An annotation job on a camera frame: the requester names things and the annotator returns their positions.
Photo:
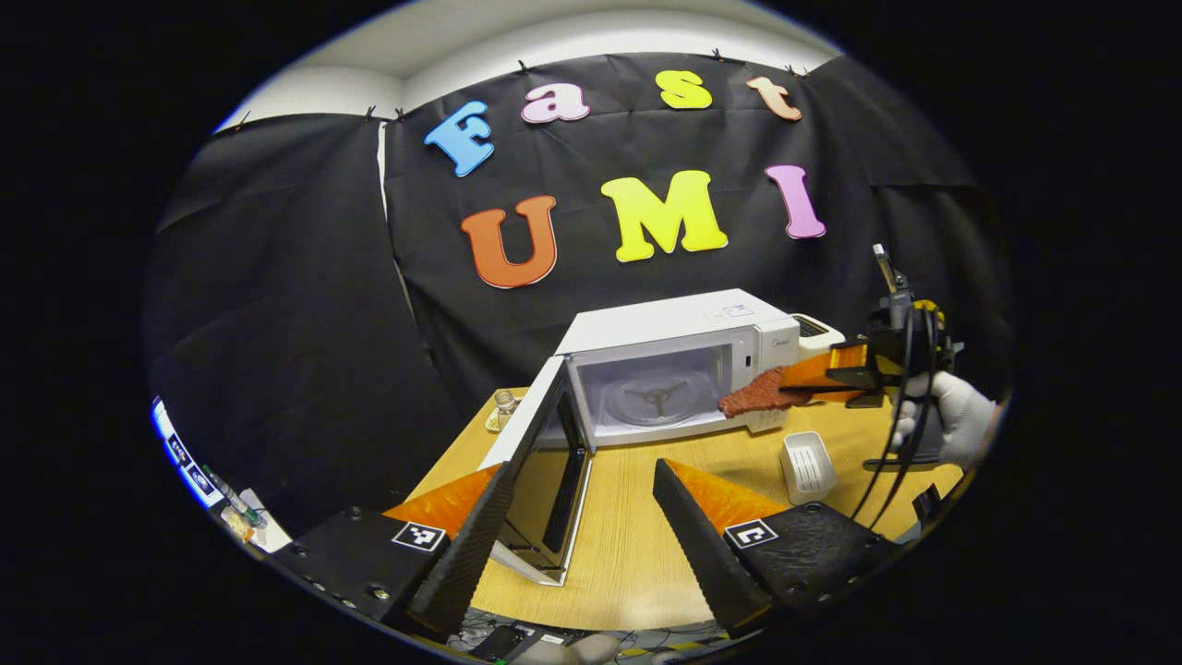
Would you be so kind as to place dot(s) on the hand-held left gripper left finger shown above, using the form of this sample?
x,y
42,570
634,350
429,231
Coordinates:
x,y
466,563

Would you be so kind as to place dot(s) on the reddish brown meat piece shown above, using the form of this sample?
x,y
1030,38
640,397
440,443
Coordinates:
x,y
753,397

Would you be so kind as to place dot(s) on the cream white toaster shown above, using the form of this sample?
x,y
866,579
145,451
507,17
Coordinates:
x,y
817,331

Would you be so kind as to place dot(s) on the clear plastic water bottle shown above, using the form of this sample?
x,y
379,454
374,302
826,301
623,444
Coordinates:
x,y
505,402

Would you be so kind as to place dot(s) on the white microwave oven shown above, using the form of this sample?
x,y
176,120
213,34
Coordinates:
x,y
665,323

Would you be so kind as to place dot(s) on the lit computer screen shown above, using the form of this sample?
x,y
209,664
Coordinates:
x,y
180,453

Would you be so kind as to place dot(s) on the black backdrop cloth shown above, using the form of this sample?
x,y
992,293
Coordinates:
x,y
305,305

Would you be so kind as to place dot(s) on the black table edge clamp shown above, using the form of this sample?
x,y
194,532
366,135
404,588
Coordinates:
x,y
928,503

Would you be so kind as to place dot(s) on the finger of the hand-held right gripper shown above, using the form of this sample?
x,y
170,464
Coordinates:
x,y
859,395
845,356

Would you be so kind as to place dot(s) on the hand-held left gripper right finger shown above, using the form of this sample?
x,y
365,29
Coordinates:
x,y
706,554

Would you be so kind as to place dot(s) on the white plastic tray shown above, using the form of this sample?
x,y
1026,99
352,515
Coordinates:
x,y
808,466

